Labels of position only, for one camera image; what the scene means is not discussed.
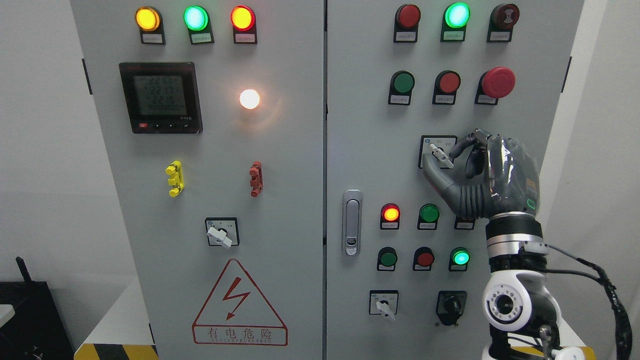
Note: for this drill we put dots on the green button middle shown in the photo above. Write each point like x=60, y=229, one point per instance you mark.
x=428, y=217

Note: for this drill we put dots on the green push button upper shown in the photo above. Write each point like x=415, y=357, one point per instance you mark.
x=402, y=83

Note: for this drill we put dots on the silver door handle lock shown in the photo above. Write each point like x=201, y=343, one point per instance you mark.
x=351, y=221

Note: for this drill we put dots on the dark red buzzer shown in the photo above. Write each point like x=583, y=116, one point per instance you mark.
x=502, y=20

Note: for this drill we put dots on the white lit indicator lamp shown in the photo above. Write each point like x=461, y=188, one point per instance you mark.
x=249, y=99

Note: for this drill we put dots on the left gray cabinet door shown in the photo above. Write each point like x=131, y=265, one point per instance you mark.
x=280, y=230

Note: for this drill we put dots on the red indicator lamp top right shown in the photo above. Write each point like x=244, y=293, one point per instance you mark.
x=406, y=24

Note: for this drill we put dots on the gray rotary switch left door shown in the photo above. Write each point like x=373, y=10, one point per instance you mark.
x=222, y=232

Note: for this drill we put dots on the green lit button lower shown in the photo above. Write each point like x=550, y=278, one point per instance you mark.
x=459, y=259

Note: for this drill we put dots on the black key selector switch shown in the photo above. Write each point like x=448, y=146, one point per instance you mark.
x=450, y=306

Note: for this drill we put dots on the red electric hazard sticker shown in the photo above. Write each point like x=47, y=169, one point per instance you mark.
x=237, y=313

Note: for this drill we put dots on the red orange indicator lamp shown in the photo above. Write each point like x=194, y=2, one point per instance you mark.
x=243, y=21

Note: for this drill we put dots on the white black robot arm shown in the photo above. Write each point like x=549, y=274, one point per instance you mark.
x=515, y=299

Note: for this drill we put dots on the digital power meter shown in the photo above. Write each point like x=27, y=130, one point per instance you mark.
x=161, y=97

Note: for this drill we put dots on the red mushroom emergency button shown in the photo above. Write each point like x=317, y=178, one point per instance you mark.
x=494, y=84

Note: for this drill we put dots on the green indicator lamp top left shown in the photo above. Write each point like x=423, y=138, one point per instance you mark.
x=197, y=21

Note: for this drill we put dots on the green lit lamp top right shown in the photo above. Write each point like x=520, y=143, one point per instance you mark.
x=454, y=22

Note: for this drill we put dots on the red lit button middle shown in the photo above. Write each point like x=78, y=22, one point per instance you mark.
x=390, y=217

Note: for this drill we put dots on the black box bottom left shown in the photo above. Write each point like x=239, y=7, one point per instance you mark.
x=31, y=327

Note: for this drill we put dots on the right gray cabinet door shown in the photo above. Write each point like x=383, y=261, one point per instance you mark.
x=374, y=147

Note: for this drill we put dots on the red push button upper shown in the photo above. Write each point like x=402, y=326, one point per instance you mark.
x=446, y=86

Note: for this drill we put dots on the yellow indicator lamp top left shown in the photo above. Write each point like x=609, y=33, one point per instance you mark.
x=150, y=24

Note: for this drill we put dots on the gray cabinet door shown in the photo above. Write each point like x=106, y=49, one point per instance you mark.
x=280, y=230
x=374, y=147

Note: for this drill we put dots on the red button lower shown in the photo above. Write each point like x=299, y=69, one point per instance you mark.
x=423, y=259

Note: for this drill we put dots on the gray rotary switch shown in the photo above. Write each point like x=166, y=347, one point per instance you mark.
x=439, y=146
x=384, y=303

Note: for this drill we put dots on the gray robotic hand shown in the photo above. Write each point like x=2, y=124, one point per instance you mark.
x=511, y=177

